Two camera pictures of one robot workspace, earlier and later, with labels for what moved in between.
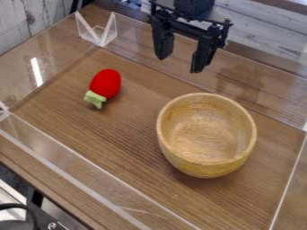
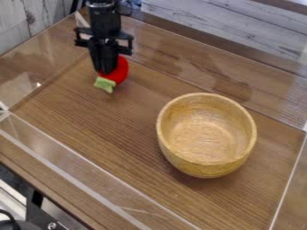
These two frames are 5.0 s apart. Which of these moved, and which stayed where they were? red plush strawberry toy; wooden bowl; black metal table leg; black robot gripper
Moved: red plush strawberry toy; black robot gripper
Stayed: black metal table leg; wooden bowl
